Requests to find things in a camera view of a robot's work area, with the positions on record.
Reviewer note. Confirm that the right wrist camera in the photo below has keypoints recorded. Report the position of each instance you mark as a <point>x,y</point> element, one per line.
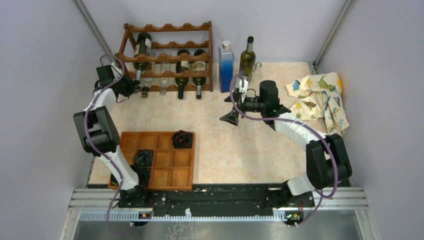
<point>240,90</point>

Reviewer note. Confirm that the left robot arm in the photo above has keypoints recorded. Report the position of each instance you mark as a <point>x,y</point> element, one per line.
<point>97,132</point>

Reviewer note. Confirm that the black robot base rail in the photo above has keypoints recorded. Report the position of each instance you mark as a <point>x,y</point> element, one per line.
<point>217,200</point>

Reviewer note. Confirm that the wooden compartment tray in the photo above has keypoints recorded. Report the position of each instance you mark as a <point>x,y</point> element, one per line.
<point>173,157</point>

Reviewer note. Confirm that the dark bottle brown label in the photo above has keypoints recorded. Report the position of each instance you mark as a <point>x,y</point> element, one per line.
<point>143,46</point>

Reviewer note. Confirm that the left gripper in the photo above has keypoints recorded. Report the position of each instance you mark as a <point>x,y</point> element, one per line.
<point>132,86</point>

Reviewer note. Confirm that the black cable coil tray middle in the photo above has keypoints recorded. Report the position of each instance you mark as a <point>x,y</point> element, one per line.
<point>144,158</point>

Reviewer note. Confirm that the tall green wine bottle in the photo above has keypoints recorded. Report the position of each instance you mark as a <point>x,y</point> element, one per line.
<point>247,59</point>

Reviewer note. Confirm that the wooden wine rack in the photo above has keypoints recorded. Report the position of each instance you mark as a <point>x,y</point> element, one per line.
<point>207,57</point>

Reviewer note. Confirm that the black cable coil tray corner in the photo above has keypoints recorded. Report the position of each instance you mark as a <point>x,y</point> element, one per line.
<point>143,173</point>

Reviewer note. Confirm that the clear tall glass bottle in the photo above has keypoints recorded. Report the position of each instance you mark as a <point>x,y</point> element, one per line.
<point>256,74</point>

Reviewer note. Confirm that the aluminium corner frame post right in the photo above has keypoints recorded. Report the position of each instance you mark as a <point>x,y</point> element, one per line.
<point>333,32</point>

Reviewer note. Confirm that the green wine bottle dark label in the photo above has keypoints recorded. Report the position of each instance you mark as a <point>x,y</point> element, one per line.
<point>198,67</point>

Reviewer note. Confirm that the aluminium corner frame post left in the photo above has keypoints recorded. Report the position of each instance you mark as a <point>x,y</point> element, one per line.
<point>86,16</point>

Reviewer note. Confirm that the clear liquor bottle black cap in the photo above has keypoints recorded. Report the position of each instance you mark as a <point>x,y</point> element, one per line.
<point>147,82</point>

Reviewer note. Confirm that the green wine bottle white label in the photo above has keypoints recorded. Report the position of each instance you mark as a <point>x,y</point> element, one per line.
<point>182,66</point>

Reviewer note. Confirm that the aluminium corner frame post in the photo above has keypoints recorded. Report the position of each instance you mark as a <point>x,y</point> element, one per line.
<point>86,16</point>
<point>333,32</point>

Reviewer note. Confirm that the blue square glass bottle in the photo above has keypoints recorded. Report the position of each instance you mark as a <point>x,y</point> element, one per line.
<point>225,66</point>

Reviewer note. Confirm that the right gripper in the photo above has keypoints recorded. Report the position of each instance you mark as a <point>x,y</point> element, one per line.
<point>232,117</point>

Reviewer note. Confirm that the clear square glass bottle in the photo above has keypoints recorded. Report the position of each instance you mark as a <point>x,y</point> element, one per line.
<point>164,81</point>

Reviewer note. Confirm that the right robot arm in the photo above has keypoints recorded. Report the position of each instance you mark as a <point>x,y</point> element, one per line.
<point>327,161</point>

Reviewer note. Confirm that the dinosaur print cloth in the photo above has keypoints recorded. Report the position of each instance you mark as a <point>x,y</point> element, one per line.
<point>320,96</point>

